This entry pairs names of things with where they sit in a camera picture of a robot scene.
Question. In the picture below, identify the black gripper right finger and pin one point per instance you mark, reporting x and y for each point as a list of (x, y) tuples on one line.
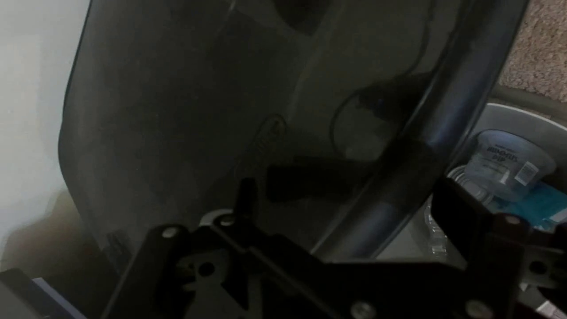
[(508, 266)]

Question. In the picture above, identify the clear plastic cup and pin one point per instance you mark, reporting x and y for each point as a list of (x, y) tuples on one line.
[(502, 160)]

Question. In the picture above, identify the blue wrapper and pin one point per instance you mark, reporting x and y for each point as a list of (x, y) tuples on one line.
[(541, 204)]

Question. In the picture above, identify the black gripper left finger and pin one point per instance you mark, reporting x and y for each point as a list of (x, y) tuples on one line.
[(196, 277)]

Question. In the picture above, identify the small grey wastebasket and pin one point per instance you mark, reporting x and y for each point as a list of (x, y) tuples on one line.
[(524, 117)]

